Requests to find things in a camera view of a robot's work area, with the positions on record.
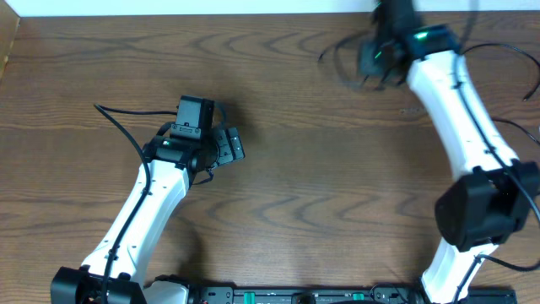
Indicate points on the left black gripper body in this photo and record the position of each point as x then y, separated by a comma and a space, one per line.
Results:
226, 153

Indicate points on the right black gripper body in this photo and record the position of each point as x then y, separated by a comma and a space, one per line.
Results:
373, 62

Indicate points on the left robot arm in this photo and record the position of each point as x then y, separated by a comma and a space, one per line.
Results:
115, 271

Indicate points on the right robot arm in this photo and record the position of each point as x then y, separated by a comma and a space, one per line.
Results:
493, 192

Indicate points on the cardboard box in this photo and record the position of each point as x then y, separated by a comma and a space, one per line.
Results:
9, 24

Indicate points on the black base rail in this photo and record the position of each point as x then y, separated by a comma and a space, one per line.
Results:
230, 295

